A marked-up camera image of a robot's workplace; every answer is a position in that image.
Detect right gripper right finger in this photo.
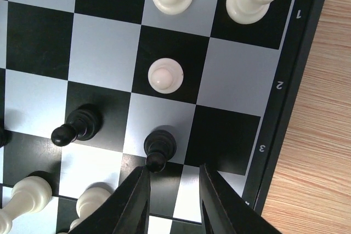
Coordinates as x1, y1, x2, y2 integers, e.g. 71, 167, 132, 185
199, 164, 280, 234

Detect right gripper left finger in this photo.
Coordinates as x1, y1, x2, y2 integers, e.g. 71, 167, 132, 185
70, 166, 151, 234

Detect white king tall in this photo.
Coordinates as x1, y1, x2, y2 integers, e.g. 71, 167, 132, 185
56, 182, 113, 233

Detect black pawn c3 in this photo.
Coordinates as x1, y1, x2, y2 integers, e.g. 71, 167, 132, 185
144, 129, 177, 173

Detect white bishop tall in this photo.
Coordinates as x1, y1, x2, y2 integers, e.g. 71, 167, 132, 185
1, 176, 53, 233

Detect black pawn e3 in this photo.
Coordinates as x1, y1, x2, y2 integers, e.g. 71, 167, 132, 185
51, 104, 103, 147

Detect white pawn b2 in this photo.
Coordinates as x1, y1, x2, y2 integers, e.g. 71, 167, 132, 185
148, 58, 184, 94

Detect black and silver chessboard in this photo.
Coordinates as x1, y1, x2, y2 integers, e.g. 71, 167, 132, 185
1, 0, 324, 233

